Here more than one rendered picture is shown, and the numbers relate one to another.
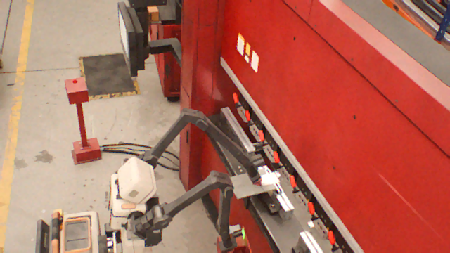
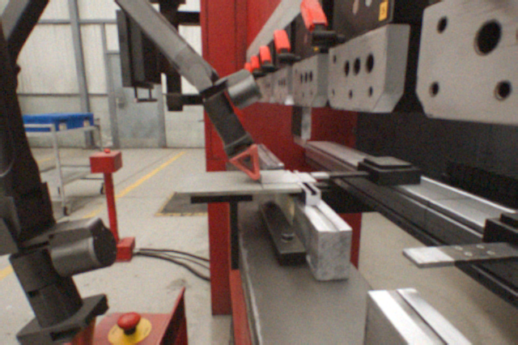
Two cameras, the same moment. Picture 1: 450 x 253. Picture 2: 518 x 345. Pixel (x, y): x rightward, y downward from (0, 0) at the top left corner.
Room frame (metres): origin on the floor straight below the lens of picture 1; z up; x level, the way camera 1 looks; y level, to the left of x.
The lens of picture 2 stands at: (1.44, -0.47, 1.19)
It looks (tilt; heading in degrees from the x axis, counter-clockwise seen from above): 13 degrees down; 18
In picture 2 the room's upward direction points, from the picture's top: straight up
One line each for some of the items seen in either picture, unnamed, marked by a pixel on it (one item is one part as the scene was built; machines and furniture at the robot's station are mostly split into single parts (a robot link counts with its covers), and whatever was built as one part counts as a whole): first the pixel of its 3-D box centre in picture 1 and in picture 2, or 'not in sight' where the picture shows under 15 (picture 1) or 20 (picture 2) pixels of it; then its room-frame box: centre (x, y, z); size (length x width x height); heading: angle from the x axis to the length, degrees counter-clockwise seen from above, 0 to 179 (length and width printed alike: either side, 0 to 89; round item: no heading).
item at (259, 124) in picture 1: (261, 125); (281, 74); (2.39, -0.23, 1.26); 0.15 x 0.09 x 0.17; 26
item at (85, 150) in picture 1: (81, 120); (111, 205); (3.25, 1.27, 0.41); 0.25 x 0.20 x 0.83; 116
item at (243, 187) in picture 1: (251, 183); (237, 181); (2.13, -0.19, 1.00); 0.26 x 0.18 x 0.01; 116
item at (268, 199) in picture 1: (264, 196); (278, 227); (2.13, -0.29, 0.89); 0.30 x 0.05 x 0.03; 26
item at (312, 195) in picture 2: (273, 181); (300, 185); (2.17, -0.34, 0.99); 0.20 x 0.03 x 0.03; 26
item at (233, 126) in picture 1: (236, 133); (264, 163); (2.69, -0.09, 0.92); 0.50 x 0.06 x 0.10; 26
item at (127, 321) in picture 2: not in sight; (129, 325); (1.84, -0.10, 0.79); 0.04 x 0.04 x 0.04
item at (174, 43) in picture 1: (169, 55); (201, 100); (3.24, 0.49, 1.18); 0.40 x 0.24 x 0.07; 26
